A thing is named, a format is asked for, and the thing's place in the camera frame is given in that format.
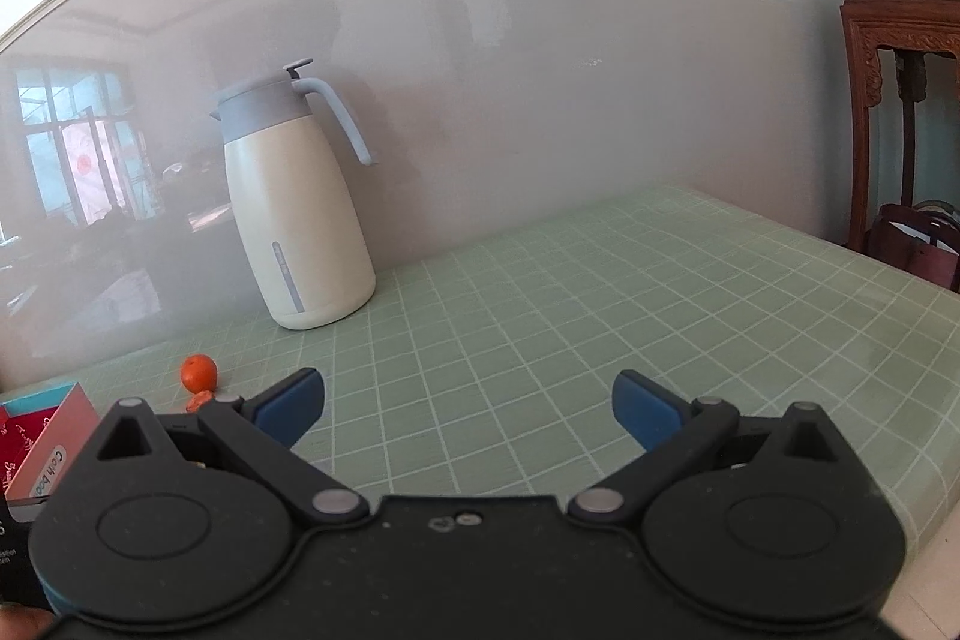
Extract colourful cardboard box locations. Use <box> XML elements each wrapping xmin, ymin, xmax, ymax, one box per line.
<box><xmin>0</xmin><ymin>382</ymin><xmax>103</xmax><ymax>507</ymax></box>

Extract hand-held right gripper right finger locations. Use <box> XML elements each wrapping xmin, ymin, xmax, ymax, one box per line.
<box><xmin>568</xmin><ymin>370</ymin><xmax>871</xmax><ymax>525</ymax></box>

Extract white and blue thermos jug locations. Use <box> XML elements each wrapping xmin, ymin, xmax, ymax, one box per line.
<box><xmin>208</xmin><ymin>58</ymin><xmax>378</xmax><ymax>331</ymax></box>

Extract dark red bag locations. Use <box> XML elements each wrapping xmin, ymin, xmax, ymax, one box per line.
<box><xmin>868</xmin><ymin>200</ymin><xmax>960</xmax><ymax>294</ymax></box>

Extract green checked tablecloth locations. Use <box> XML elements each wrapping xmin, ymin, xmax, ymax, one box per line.
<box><xmin>71</xmin><ymin>184</ymin><xmax>960</xmax><ymax>640</ymax></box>

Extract small mandarin orange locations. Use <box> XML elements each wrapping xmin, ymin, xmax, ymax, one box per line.
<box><xmin>181</xmin><ymin>355</ymin><xmax>219</xmax><ymax>391</ymax></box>

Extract carved wooden stand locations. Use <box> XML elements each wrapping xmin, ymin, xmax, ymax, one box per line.
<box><xmin>832</xmin><ymin>0</ymin><xmax>960</xmax><ymax>255</ymax></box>

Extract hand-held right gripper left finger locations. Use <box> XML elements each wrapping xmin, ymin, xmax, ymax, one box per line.
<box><xmin>75</xmin><ymin>368</ymin><xmax>370</xmax><ymax>525</ymax></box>

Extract person's left hand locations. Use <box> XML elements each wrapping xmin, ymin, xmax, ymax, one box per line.
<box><xmin>0</xmin><ymin>607</ymin><xmax>56</xmax><ymax>640</ymax></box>

